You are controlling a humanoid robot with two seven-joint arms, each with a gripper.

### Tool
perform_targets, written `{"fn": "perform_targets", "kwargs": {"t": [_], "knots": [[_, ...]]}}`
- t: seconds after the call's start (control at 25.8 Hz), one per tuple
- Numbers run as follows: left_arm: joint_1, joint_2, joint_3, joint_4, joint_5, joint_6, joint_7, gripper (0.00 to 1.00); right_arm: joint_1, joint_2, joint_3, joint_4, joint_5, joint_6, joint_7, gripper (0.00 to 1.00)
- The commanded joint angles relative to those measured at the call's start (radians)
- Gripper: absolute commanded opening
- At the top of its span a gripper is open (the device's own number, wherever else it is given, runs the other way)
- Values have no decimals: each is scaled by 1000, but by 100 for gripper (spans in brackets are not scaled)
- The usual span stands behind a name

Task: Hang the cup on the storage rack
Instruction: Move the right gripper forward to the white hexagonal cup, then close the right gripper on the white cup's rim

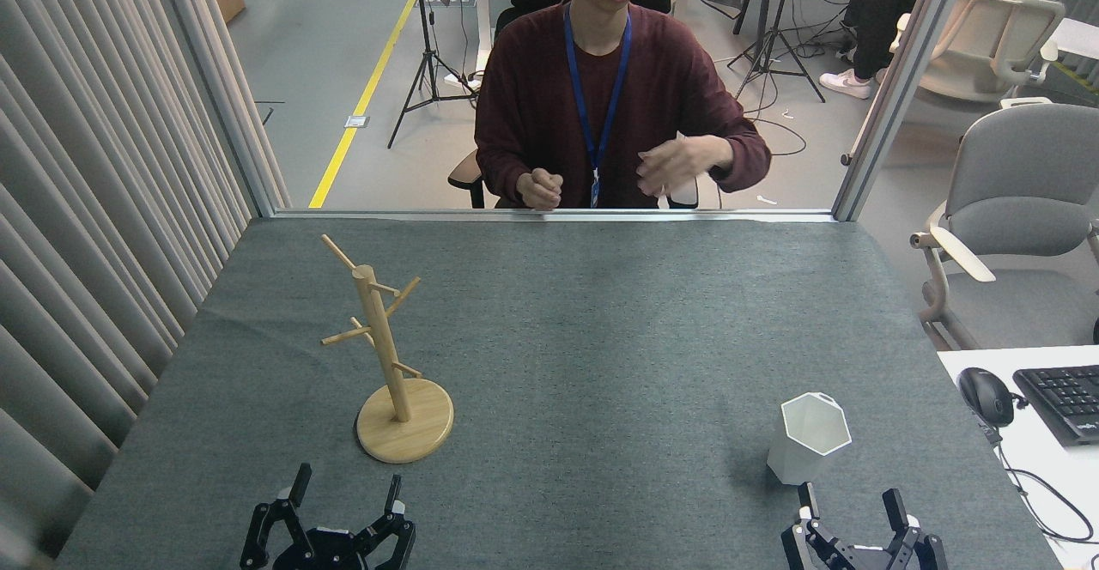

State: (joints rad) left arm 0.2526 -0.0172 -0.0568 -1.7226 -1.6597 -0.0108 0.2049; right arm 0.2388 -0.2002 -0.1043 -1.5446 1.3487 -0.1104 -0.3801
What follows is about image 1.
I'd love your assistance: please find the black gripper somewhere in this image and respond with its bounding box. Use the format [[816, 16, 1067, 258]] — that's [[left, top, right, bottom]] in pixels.
[[240, 463, 417, 570], [781, 482, 949, 570]]

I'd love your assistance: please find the white hexagonal cup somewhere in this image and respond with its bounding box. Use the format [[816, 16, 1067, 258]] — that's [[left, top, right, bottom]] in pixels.
[[767, 392, 853, 487]]

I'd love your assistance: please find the wooden cup rack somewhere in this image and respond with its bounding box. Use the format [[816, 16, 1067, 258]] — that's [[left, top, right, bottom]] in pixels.
[[320, 233, 455, 465]]

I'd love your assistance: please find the person's right hand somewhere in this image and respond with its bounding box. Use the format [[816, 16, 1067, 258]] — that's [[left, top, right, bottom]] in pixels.
[[516, 168, 565, 211]]

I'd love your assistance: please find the person's left hand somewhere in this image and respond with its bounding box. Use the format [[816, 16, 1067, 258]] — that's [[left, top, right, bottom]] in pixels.
[[637, 135, 736, 200]]

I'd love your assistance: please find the white desk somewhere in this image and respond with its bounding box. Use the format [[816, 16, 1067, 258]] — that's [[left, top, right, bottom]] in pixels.
[[936, 345, 1099, 570]]

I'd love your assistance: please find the black computer mouse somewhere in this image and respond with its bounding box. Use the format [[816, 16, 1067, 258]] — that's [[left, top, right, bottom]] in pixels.
[[958, 367, 1017, 428]]

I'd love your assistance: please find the black keyboard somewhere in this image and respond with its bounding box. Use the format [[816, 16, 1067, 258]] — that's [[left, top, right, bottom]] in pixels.
[[1013, 365, 1099, 448]]

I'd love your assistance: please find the grey felt table cover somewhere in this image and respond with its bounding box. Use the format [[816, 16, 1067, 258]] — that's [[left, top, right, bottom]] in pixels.
[[53, 216, 1066, 570]]

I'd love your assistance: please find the beige curtain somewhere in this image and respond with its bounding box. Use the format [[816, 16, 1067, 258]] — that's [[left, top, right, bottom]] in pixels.
[[0, 0, 258, 570]]

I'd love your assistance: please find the grey office chair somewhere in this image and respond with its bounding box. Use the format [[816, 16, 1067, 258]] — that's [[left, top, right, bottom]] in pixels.
[[908, 98, 1099, 352]]

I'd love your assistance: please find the seated person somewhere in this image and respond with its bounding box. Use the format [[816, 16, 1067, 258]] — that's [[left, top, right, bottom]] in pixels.
[[474, 0, 772, 211]]

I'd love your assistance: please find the black tripod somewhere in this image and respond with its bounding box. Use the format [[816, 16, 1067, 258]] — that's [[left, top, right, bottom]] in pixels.
[[726, 0, 827, 116], [387, 0, 482, 150]]

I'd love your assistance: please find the beige office chair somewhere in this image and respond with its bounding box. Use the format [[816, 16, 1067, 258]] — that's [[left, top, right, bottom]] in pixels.
[[889, 0, 1066, 106]]

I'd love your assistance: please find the standing person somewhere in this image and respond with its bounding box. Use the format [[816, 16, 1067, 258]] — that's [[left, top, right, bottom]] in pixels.
[[818, 0, 937, 100]]

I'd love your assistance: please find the black mouse cable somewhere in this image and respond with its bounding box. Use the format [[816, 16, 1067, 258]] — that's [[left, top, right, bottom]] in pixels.
[[970, 407, 1099, 547]]

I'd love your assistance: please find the silver table edge rail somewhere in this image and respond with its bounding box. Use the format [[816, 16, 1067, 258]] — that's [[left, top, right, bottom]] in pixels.
[[273, 208, 835, 224]]

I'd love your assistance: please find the black floor cable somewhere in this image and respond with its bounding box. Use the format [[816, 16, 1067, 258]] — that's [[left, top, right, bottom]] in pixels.
[[713, 55, 808, 159]]

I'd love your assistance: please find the blue lanyard with badge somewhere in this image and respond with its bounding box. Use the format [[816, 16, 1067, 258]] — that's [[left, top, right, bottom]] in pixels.
[[563, 2, 634, 209]]

